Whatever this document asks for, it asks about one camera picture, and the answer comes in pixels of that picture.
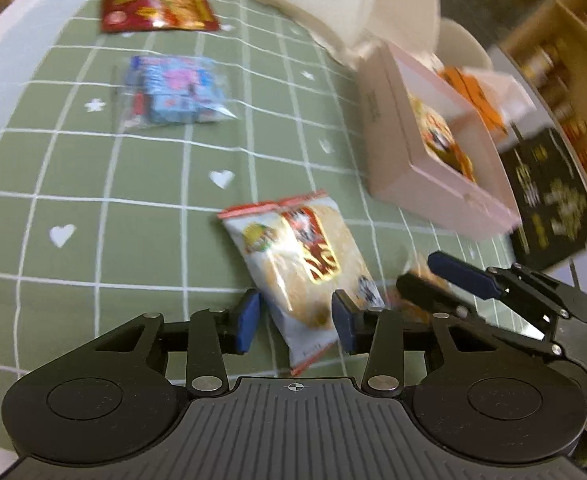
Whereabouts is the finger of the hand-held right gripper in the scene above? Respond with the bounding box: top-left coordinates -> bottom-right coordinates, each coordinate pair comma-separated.
396,272 -> 565,358
427,251 -> 569,322

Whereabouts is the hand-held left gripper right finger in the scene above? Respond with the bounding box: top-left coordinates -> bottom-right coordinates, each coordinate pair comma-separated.
331,289 -> 480,396

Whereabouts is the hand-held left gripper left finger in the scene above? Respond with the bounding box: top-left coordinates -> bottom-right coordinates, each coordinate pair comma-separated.
94,289 -> 263,395

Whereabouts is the orange bread packet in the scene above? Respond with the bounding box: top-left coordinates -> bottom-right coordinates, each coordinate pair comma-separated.
405,254 -> 457,323

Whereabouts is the white rice cracker packet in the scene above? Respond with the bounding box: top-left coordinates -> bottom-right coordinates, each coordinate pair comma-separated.
217,190 -> 387,379

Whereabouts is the pink cardboard box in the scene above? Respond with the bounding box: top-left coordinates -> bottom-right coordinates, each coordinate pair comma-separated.
356,40 -> 523,242

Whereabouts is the black box gold print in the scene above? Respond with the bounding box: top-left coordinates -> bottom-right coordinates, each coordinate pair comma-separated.
498,127 -> 587,272

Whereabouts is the yellow printed snack packet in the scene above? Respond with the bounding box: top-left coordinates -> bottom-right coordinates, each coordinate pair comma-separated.
407,92 -> 477,183

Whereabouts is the green checked table mat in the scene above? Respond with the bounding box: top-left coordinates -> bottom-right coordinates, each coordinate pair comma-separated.
0,0 -> 521,397

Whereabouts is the orange tissue pack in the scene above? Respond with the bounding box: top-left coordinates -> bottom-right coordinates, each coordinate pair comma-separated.
436,65 -> 537,149

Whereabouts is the beige chair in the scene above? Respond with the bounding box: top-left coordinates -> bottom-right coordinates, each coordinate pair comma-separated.
438,17 -> 495,74

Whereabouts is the blue candy clear bag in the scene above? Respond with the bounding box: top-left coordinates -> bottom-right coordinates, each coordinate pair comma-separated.
118,54 -> 238,132

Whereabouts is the cream fabric food cover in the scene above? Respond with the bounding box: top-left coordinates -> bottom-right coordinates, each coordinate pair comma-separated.
118,0 -> 441,68

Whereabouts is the red snack packet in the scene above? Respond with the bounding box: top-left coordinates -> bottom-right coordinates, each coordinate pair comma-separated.
100,0 -> 221,36

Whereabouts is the wooden wall shelf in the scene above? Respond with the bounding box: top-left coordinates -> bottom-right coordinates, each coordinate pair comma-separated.
498,0 -> 587,173

